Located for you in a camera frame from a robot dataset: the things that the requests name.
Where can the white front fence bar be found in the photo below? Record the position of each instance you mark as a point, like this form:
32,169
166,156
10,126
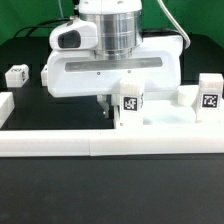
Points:
152,140

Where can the white square tabletop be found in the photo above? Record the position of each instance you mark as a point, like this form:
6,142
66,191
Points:
170,108

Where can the white left fence block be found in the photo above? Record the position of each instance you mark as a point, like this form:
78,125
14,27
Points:
6,106

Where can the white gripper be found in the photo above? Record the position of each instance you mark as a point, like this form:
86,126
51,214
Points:
156,62

